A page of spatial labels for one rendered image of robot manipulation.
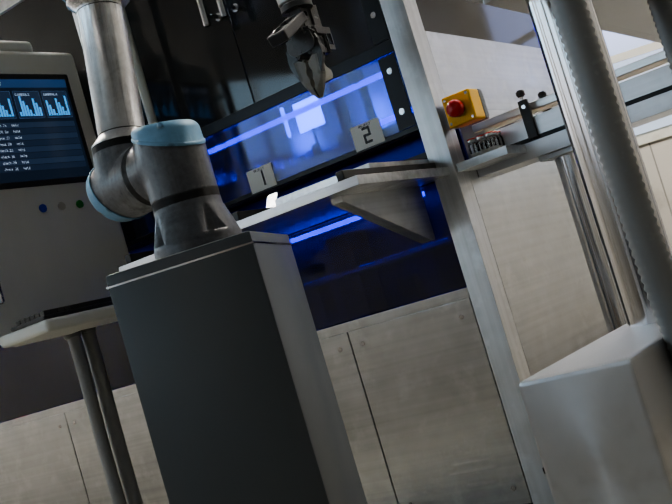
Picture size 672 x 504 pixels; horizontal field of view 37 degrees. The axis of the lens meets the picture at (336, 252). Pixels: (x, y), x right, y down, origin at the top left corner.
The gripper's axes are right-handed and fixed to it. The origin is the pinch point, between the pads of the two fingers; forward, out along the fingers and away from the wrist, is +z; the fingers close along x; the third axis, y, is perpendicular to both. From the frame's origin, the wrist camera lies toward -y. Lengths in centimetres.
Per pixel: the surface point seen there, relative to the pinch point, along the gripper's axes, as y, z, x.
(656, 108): 39, 24, -57
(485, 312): 28, 56, -9
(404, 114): 27.7, 6.6, -4.2
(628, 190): -117, 45, -94
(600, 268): 42, 54, -33
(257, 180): 28, 8, 42
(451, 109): 24.1, 10.3, -17.7
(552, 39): -105, 31, -88
